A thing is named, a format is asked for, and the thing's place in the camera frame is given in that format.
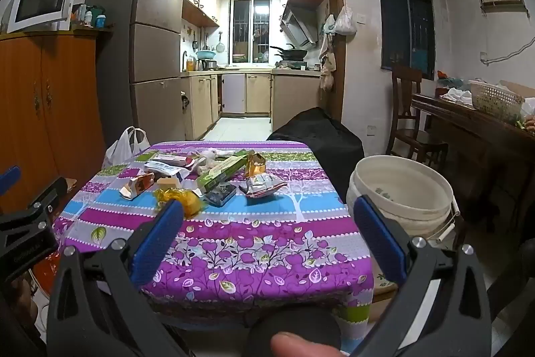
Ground beige base cabinet stove side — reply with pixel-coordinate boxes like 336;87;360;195
272;70;331;132

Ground black wok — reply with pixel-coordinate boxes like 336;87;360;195
270;43;309;62

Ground tan cardboard board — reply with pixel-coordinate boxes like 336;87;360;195
499;80;535;99

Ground white wall cable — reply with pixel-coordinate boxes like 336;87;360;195
480;43;535;66

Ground white microwave oven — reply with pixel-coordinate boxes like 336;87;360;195
6;0;79;33

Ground beige base cabinet sink side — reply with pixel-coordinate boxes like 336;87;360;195
180;73;220;140

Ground dark barred window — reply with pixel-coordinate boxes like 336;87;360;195
375;0;435;81

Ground small black box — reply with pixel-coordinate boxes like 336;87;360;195
203;182;237;208

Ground kitchen window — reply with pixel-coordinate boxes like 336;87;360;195
229;0;273;65

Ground yellow plastic wrapper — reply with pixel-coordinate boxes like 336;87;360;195
154;187;205;217

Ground black cloth cover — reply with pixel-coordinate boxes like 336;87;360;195
266;107;364;199

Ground person's right hand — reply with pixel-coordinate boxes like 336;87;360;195
271;332;347;357

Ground dark wooden chair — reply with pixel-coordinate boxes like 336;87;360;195
385;64;449;174

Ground hanging white plastic bag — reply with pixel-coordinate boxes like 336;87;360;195
332;0;358;36

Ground dark wooden dining table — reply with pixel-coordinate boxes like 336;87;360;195
412;89;535;232

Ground silver packet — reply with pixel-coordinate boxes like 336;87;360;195
240;173;288;199

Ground small white bag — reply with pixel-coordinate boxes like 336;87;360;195
443;87;475;107

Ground hanging beige bags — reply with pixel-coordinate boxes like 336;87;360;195
318;50;337;91

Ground red plastic bag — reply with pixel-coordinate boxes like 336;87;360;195
31;250;63;299

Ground white blue packet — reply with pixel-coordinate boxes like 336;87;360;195
144;160;191;181

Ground white woven basket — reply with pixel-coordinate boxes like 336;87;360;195
468;80;526;115

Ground steel range hood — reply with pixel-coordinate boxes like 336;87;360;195
279;3;320;50

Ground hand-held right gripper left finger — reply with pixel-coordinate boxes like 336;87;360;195
47;199;197;357

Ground white red box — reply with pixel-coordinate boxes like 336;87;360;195
152;154;197;167

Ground white plastic bucket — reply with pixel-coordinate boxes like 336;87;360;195
346;155;460;286

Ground white tissue paper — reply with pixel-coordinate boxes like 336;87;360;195
192;147;235;174

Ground beige base cabinet under window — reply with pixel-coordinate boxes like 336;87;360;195
221;70;272;115

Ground colourful cloth pile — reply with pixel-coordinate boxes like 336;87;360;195
437;70;465;88

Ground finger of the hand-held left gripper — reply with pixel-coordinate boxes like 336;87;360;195
0;166;21;194
0;177;68;241

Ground floral purple tablecloth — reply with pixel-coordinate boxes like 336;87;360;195
52;140;375;337

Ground beige refrigerator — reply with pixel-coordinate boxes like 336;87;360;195
86;0;189;140

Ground long green box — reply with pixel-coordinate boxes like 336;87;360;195
196;150;251;194

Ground gold carton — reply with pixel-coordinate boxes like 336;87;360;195
244;150;268;178

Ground orange wooden cabinet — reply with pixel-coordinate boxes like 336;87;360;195
0;28;109;215

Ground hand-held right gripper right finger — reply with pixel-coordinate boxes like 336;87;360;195
353;195;493;357

